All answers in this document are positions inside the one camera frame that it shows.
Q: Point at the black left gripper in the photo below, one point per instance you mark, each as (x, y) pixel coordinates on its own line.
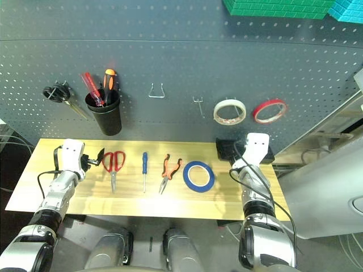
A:
(86, 163)

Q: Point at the orange black needle-nose pliers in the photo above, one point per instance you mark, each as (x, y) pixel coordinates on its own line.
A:
(169, 173)

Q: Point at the blue tape roll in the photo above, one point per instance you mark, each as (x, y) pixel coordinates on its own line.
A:
(187, 181)

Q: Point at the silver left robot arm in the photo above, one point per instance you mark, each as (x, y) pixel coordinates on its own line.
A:
(56, 192)

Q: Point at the dark grey pegboard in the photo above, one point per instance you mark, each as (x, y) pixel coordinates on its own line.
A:
(181, 56)

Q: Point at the black tool cup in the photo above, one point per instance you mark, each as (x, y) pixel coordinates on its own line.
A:
(107, 119)

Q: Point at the silver left robot leg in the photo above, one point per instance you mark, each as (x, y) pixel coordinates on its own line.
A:
(107, 249)

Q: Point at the silver robot leg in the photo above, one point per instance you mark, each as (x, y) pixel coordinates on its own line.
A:
(181, 252)
(107, 249)

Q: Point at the short black floor tape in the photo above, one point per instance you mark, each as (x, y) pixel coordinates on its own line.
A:
(151, 244)

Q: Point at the metal peg hook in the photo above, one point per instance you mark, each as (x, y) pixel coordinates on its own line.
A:
(198, 102)

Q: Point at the black tool case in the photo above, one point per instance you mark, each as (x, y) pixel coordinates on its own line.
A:
(224, 147)

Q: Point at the silver right robot leg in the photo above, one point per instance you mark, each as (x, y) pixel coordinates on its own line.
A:
(181, 252)

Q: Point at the white tape roll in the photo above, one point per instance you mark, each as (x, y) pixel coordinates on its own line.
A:
(243, 112)

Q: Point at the red tape roll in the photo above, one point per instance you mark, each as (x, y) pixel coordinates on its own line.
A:
(265, 102)

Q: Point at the white grey machine housing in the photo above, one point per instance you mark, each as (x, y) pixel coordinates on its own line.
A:
(320, 198)

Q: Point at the green foam block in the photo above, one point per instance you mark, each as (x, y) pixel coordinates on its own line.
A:
(269, 8)

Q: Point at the cyan foam block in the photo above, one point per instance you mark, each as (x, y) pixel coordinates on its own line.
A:
(348, 11)

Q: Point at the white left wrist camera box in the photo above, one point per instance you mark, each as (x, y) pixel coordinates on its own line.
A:
(72, 153)

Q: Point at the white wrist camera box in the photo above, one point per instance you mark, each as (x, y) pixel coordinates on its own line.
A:
(255, 147)
(72, 153)

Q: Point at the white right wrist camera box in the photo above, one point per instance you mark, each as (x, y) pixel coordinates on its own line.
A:
(255, 147)

